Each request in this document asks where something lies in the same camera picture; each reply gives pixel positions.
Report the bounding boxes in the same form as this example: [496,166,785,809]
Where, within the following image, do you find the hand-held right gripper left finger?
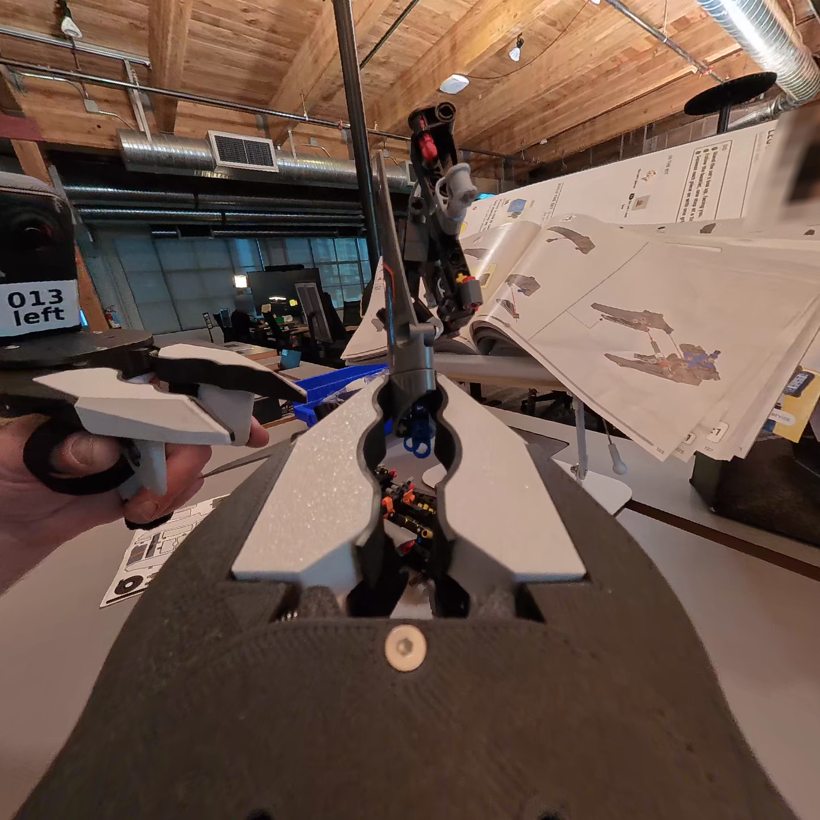
[231,375,392,585]

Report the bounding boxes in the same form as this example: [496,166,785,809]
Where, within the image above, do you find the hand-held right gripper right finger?
[434,373,589,584]

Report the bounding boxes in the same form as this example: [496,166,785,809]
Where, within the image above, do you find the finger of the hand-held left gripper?
[33,367,236,447]
[152,344,308,403]

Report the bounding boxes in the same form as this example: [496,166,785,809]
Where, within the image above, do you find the grey black lego door assembly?
[368,102,488,462]

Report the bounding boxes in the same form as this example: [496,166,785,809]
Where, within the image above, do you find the lego car chassis model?
[375,464,443,577]

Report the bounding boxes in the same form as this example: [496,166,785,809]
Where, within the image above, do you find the lego sticker sheet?
[99,495,228,608]

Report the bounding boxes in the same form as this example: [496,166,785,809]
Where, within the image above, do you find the dark lego set box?
[691,436,820,539]

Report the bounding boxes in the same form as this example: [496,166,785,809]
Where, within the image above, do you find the person's left hand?
[0,410,271,593]

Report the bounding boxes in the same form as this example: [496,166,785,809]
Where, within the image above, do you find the white book stand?
[384,354,634,516]

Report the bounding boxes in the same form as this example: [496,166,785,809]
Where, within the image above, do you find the blue storage bin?
[293,364,390,429]

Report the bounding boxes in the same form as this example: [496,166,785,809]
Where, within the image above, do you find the black monitor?
[295,282,334,360]

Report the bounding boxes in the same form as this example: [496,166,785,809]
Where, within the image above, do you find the clear plastic parts bags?
[323,375,385,406]

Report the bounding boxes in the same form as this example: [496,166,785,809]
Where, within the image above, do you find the open instruction booklet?
[340,118,820,462]

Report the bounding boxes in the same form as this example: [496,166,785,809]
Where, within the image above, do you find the black steel column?
[332,0,382,276]

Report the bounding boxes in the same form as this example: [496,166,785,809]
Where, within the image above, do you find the yellow leaflet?
[765,367,820,444]

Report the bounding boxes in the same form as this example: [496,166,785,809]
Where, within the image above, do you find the black pendant lamp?
[684,72,779,135]

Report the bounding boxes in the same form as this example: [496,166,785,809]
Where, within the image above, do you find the large dark wall screen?
[246,268,321,315]

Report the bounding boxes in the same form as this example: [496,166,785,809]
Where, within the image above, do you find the silver duct with white vent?
[117,128,417,188]

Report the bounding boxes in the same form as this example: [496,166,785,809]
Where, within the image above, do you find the silver air duct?
[695,0,820,106]

